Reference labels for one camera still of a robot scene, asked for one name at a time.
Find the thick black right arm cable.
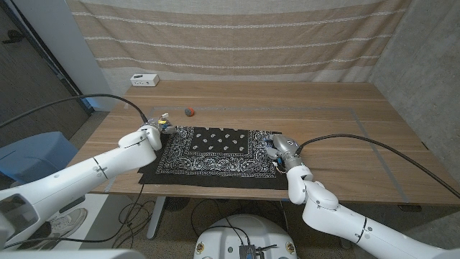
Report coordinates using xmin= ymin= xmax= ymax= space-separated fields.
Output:
xmin=294 ymin=133 xmax=460 ymax=199

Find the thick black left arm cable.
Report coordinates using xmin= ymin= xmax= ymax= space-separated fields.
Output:
xmin=0 ymin=93 xmax=150 ymax=129

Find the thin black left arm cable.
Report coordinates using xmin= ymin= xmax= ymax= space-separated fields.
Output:
xmin=3 ymin=183 xmax=156 ymax=250

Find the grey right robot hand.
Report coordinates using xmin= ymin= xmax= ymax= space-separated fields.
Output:
xmin=264 ymin=133 xmax=306 ymax=172

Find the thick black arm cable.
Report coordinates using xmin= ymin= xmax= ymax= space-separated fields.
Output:
xmin=0 ymin=93 xmax=150 ymax=129
xmin=294 ymin=133 xmax=460 ymax=199

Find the blue bin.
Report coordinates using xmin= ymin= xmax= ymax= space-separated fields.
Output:
xmin=0 ymin=131 xmax=79 ymax=185

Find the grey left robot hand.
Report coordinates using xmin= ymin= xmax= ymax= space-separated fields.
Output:
xmin=143 ymin=119 xmax=178 ymax=135

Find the black door handle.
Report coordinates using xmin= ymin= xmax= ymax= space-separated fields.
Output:
xmin=1 ymin=29 xmax=24 ymax=45

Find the white table leg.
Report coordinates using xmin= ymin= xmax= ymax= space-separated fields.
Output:
xmin=146 ymin=196 xmax=167 ymax=240

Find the white sneaker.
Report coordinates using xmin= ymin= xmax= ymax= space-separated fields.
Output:
xmin=19 ymin=207 xmax=88 ymax=251

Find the small white box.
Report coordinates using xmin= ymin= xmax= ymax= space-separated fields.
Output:
xmin=129 ymin=73 xmax=160 ymax=88

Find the beige striped backdrop cloth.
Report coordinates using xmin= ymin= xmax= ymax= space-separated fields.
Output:
xmin=65 ymin=0 xmax=413 ymax=83

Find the dark grey door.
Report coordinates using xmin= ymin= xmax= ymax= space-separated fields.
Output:
xmin=0 ymin=0 xmax=95 ymax=148

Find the dark round floor object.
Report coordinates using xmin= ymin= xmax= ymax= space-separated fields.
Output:
xmin=165 ymin=196 xmax=190 ymax=212

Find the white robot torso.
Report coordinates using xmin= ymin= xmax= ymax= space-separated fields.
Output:
xmin=193 ymin=214 xmax=298 ymax=259

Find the black torso cable loop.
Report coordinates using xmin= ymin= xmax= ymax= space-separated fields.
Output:
xmin=190 ymin=199 xmax=252 ymax=249

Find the black paisley bandana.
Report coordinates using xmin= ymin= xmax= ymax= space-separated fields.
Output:
xmin=138 ymin=125 xmax=290 ymax=191

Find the small grey torso module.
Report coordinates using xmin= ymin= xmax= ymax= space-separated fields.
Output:
xmin=239 ymin=244 xmax=278 ymax=259

